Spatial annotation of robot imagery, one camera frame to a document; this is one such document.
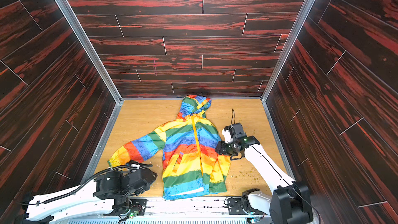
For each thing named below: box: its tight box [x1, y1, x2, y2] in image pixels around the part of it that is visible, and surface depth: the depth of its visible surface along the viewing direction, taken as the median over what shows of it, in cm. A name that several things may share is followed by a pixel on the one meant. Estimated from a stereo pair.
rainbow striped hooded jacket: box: [107, 94, 232, 201], surface depth 92 cm
